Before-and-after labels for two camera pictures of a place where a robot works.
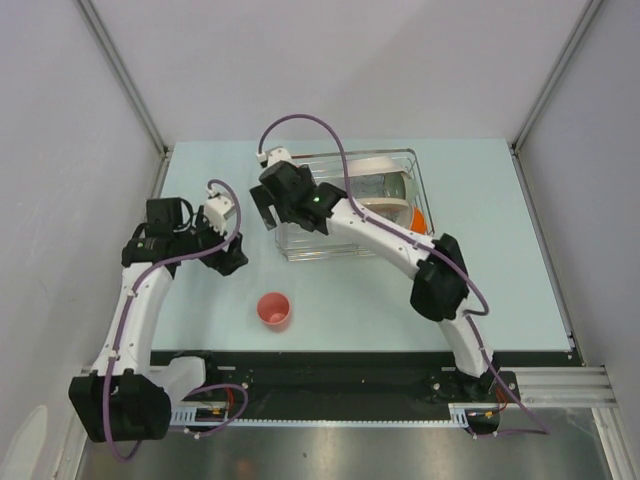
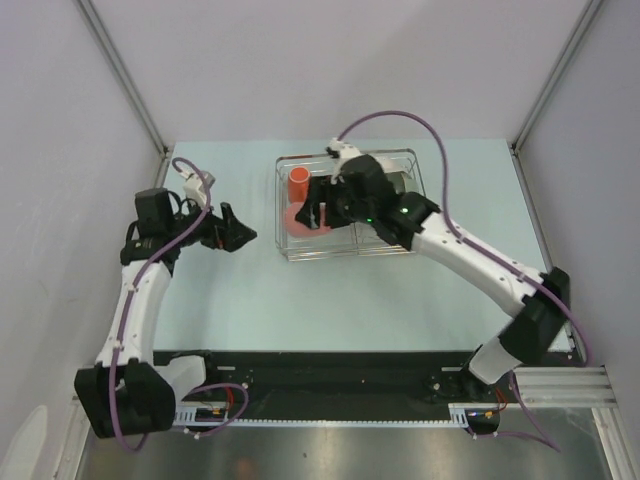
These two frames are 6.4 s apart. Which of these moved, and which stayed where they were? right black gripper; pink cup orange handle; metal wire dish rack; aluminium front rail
Moved: right black gripper; pink cup orange handle
Stayed: metal wire dish rack; aluminium front rail
